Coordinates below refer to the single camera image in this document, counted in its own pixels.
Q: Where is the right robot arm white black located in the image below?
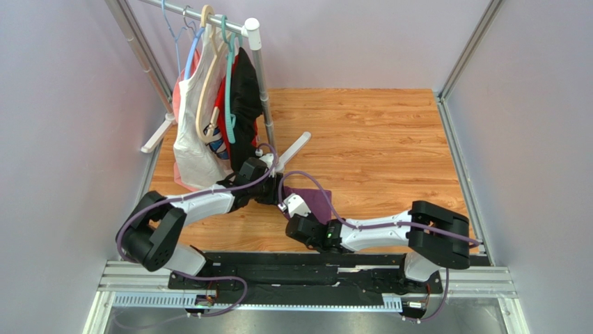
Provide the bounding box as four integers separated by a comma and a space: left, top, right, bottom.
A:
279, 195, 478, 283

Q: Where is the white tank top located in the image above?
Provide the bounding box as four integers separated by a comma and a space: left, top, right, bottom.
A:
173, 51, 237, 189

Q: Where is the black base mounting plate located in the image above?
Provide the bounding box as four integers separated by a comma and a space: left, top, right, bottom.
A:
167, 252, 445, 305

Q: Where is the light blue wire hanger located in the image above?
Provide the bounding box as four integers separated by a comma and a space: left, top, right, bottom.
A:
160, 0, 189, 75

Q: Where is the aluminium frame rail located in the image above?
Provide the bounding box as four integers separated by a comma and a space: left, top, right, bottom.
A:
97, 261, 519, 299

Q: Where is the purple cable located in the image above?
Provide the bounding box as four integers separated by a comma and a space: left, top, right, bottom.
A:
111, 142, 280, 331
278, 170, 483, 324

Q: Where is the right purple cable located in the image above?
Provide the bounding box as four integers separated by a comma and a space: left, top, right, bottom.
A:
278, 170, 483, 324

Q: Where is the purple cloth napkin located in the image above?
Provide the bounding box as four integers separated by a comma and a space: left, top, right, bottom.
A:
283, 186, 332, 224

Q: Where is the slotted cable duct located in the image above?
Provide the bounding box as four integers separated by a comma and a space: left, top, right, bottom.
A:
112, 292, 403, 312

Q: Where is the teal plastic hanger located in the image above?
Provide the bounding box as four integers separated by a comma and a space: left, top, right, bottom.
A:
221, 15, 242, 147

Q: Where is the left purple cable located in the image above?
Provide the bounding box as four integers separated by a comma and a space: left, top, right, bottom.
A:
111, 142, 280, 331

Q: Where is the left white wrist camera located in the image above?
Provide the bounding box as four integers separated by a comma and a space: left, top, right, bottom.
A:
255, 148, 278, 177

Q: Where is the black garment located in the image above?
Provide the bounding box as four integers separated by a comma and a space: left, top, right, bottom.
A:
230, 48, 263, 172

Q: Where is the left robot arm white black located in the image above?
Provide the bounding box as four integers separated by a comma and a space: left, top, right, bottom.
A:
116, 153, 278, 276

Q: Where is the blue plastic hanger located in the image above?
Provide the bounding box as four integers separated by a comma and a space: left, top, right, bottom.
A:
183, 27, 205, 80

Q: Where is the white grey clothes rack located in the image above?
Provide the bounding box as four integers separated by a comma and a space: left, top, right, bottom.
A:
134, 0, 313, 175

